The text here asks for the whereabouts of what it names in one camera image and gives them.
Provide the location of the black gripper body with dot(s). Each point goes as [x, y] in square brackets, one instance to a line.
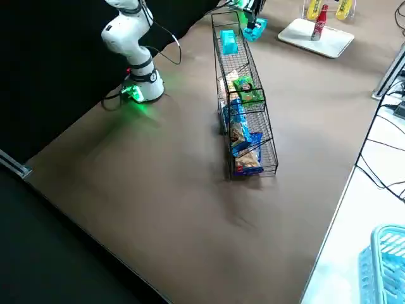
[257, 8]

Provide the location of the red cola bottle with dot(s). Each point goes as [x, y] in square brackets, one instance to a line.
[319, 25]

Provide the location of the white rectangular tray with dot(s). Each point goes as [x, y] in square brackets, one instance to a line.
[329, 44]

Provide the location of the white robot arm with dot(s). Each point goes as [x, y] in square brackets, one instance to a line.
[240, 4]
[126, 35]

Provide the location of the clear acrylic bottle shelf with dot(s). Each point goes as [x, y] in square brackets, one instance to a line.
[304, 11]

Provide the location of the yellow tea bottle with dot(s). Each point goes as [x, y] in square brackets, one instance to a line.
[314, 9]
[344, 9]

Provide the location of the green snack packet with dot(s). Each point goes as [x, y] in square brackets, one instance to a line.
[248, 90]

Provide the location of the long blue biscuit packet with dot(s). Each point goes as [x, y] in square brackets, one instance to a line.
[234, 114]

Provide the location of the blue snack bag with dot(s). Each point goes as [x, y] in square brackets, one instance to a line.
[250, 158]

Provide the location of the white desk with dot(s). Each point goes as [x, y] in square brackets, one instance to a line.
[348, 237]

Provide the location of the light blue plastic basket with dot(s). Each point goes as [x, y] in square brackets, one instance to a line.
[386, 266]

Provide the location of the aluminium frame post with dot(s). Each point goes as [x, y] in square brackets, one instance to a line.
[389, 73]

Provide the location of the aluminium frame profile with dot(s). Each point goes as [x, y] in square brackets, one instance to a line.
[16, 164]

